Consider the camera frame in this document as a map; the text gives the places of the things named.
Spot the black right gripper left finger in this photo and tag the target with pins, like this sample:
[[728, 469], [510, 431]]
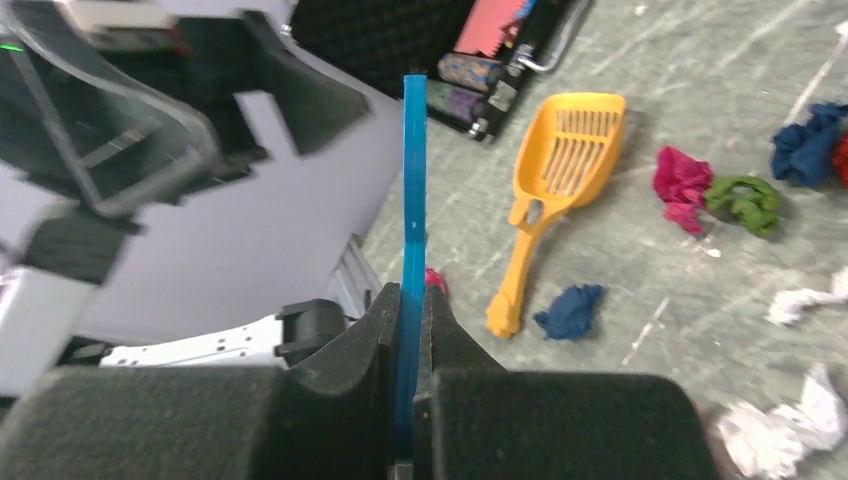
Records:
[[329, 417]]

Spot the yellow slotted plastic scoop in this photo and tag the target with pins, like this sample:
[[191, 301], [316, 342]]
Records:
[[565, 160]]

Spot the blue brush with black bristles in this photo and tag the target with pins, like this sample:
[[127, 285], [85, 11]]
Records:
[[414, 175]]

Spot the red paper scrap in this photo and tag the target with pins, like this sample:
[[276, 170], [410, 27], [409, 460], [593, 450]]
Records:
[[839, 160]]

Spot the black poker chip case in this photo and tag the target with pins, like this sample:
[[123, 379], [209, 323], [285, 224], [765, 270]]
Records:
[[478, 55]]

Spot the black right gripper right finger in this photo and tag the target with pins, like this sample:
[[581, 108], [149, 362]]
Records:
[[475, 419]]

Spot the green paper scrap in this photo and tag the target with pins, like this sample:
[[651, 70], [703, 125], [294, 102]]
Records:
[[752, 202]]

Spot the dark blue paper scrap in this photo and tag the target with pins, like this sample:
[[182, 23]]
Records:
[[570, 315]]

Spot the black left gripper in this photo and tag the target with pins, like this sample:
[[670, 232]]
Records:
[[118, 104]]

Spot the large pink paper scrap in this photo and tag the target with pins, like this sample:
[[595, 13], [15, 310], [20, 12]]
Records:
[[435, 279]]

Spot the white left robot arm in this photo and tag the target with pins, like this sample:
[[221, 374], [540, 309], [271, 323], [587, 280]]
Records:
[[215, 258]]

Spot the small white paper scrap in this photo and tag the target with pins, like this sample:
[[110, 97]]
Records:
[[788, 306]]

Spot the magenta paper scrap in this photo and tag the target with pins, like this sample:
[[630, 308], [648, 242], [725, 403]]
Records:
[[680, 182]]

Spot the navy paper scrap right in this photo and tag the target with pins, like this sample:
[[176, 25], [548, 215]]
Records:
[[802, 152]]

